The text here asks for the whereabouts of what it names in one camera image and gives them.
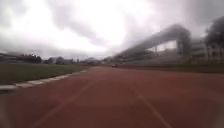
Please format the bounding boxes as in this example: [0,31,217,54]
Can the row of low buildings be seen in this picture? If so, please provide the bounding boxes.
[0,53,101,65]

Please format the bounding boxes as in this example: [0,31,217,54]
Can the white painted lane lines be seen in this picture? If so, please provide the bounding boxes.
[29,79,174,128]

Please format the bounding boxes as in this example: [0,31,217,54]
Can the pale concrete kerb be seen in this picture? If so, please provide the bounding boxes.
[0,68,89,92]

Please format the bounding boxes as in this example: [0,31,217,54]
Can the green grass field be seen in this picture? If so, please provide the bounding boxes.
[0,63,93,86]

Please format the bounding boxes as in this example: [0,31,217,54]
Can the red running track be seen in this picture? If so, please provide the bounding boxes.
[0,65,224,128]

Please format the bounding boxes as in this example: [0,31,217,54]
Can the grandstand building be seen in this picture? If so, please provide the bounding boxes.
[111,23,224,66]

